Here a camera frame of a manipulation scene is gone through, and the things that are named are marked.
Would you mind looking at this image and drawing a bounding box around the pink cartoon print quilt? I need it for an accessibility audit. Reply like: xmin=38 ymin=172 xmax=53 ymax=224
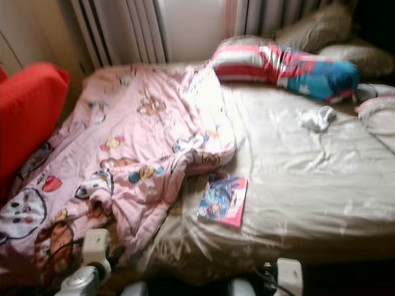
xmin=0 ymin=64 xmax=236 ymax=290

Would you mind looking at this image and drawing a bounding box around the pink blue manga book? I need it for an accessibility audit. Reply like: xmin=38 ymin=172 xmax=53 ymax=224
xmin=196 ymin=174 xmax=249 ymax=228

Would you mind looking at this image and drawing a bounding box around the red fabric cushion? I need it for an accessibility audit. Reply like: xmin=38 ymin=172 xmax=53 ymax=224
xmin=0 ymin=62 xmax=70 ymax=201

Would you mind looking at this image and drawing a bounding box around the grey curtain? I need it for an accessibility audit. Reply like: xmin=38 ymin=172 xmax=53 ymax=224
xmin=235 ymin=0 xmax=337 ymax=36
xmin=68 ymin=0 xmax=167 ymax=68

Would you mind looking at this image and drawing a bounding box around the silver robot left leg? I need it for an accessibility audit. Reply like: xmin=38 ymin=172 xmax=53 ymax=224
xmin=119 ymin=282 xmax=144 ymax=296

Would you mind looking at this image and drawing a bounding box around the silver robot leg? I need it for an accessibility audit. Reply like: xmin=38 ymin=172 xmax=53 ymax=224
xmin=119 ymin=282 xmax=144 ymax=296
xmin=227 ymin=277 xmax=258 ymax=296

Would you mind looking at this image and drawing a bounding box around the silver robot right leg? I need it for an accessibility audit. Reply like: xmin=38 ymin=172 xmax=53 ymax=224
xmin=227 ymin=277 xmax=258 ymax=296

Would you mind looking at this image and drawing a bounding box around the striped red blue bolster pillow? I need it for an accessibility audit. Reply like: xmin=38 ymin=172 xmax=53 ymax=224
xmin=210 ymin=43 xmax=360 ymax=104

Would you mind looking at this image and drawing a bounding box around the beige floral bedsheet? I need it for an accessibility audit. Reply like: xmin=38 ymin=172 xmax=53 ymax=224
xmin=117 ymin=80 xmax=395 ymax=290

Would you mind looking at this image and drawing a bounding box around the crumpled white sock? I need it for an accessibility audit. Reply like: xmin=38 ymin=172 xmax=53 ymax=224
xmin=297 ymin=106 xmax=338 ymax=133

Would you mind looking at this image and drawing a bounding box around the beige folded duvet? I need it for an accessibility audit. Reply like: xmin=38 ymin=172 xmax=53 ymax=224
xmin=355 ymin=96 xmax=395 ymax=152

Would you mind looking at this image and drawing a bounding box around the white striped pillow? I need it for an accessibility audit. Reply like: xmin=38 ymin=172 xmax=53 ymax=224
xmin=357 ymin=83 xmax=395 ymax=102

